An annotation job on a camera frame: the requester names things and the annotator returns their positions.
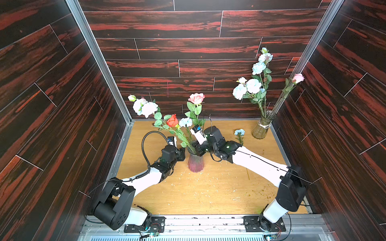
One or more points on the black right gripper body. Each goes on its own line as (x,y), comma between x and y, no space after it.
(200,147)

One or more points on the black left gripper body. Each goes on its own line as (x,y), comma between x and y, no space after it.
(178,156)

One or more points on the blue purple glass vase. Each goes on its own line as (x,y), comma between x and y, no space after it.
(195,163)

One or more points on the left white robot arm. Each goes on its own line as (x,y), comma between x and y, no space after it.
(113,205)

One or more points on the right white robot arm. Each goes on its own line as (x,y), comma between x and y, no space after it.
(291,184)

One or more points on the clear glass vase with ribbon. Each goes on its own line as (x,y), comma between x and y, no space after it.
(261,129)

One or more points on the pink rose in clear vase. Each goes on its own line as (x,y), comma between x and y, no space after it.
(290,84)

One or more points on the red rose stem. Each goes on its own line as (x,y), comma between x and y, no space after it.
(171,121)

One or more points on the pink rose stem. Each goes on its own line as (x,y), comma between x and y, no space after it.
(194,105)

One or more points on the white flower stem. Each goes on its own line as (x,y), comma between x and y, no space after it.
(149,108)

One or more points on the light blue flower bunch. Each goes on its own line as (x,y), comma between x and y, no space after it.
(255,89)

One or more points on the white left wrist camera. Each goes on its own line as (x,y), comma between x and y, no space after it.
(172,141)

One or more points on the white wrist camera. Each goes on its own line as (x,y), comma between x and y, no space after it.
(172,141)
(198,133)

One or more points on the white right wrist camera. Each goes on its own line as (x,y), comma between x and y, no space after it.
(198,133)

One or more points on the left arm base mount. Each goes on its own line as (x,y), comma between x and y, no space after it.
(141,220)

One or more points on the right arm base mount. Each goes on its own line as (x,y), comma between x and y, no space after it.
(259,224)

